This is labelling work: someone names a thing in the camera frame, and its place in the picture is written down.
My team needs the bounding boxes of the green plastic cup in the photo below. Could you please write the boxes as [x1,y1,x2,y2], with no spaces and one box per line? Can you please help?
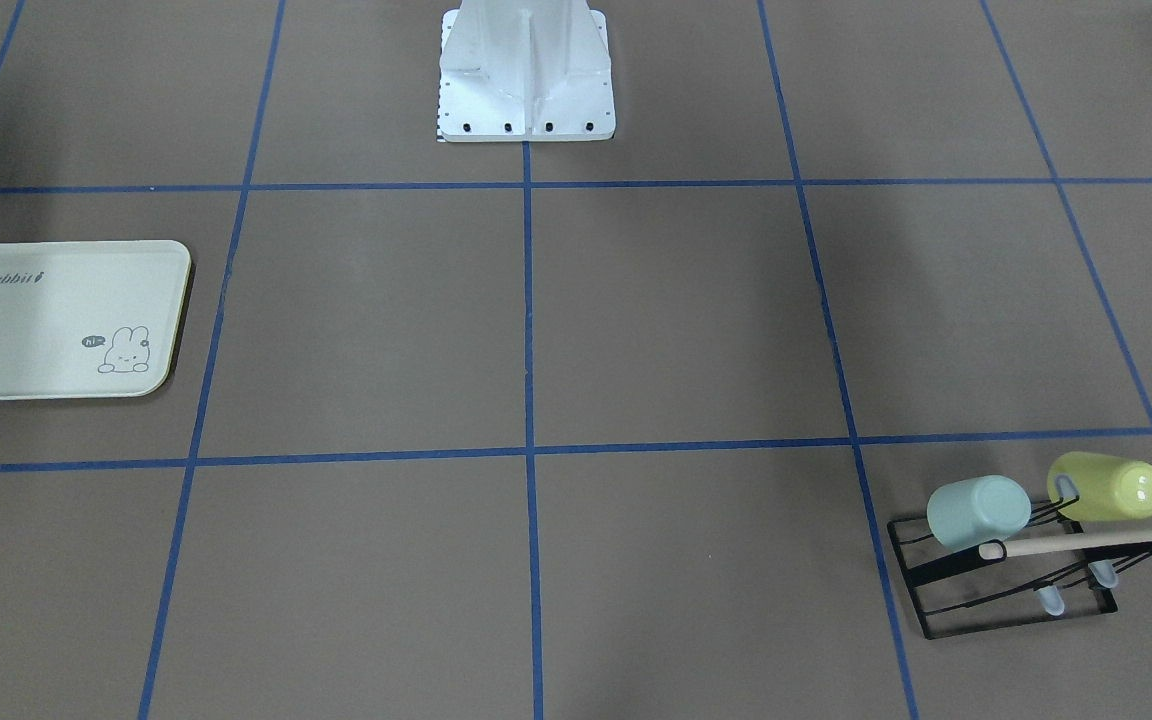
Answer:
[925,475,1032,552]

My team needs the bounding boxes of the cream rabbit tray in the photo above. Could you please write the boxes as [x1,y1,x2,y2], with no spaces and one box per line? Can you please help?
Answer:
[0,240,192,401]

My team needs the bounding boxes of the yellow plastic cup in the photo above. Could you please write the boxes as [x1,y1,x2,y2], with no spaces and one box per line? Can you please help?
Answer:
[1047,450,1152,523]

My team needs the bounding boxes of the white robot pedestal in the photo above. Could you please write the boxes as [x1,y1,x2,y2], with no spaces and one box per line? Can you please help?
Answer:
[435,1,617,143]

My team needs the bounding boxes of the black wire cup rack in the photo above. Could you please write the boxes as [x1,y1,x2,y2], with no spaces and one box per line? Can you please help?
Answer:
[886,482,1152,641]

